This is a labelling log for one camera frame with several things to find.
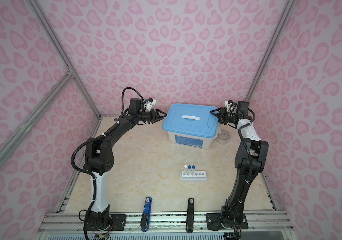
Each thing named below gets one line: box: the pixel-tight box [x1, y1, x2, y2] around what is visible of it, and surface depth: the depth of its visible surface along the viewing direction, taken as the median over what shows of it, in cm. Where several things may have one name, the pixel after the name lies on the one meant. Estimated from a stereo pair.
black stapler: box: [185, 197, 194, 234], surface depth 75 cm
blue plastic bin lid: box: [162, 103, 219, 137], surface depth 94 cm
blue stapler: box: [140, 197, 152, 232], surface depth 76 cm
